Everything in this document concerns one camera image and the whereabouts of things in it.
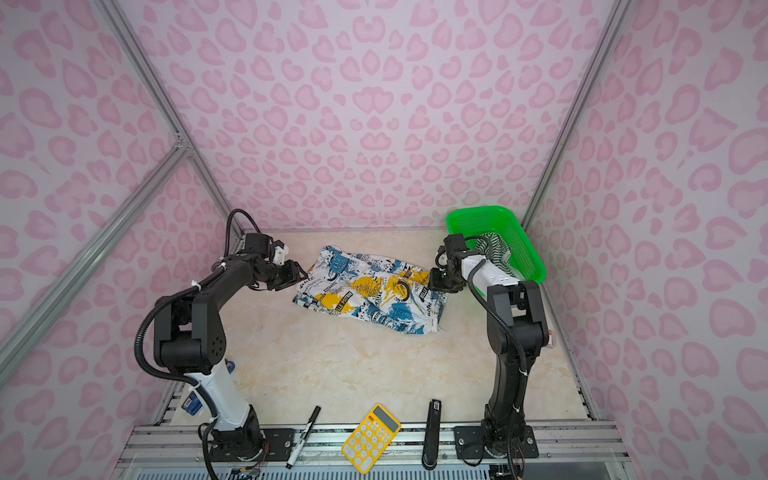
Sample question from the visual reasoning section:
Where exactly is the green white striped garment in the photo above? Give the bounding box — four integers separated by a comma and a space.
475, 232, 523, 279

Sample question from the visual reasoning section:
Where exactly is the colourful printed white shirt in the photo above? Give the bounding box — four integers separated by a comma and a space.
293, 245, 447, 335

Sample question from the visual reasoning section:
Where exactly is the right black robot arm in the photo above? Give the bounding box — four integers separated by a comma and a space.
429, 234, 550, 478

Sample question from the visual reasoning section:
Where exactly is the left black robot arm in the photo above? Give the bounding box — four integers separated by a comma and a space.
133, 226, 306, 463

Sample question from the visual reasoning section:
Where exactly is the green plastic basket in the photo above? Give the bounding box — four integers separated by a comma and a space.
445, 206, 547, 284

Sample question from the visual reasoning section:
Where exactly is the black marker pen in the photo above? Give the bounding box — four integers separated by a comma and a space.
286, 405, 322, 470

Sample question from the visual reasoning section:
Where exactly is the blue stapler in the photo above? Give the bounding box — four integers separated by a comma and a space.
181, 359, 236, 416

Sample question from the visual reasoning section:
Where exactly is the yellow calculator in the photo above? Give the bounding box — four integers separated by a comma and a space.
341, 404, 402, 475

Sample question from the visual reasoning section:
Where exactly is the black stapler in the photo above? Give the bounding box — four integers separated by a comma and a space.
421, 399, 442, 471

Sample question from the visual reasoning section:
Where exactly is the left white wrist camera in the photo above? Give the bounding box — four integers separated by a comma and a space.
268, 240, 289, 266

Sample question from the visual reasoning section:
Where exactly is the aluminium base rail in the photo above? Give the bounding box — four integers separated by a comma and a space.
112, 420, 638, 479

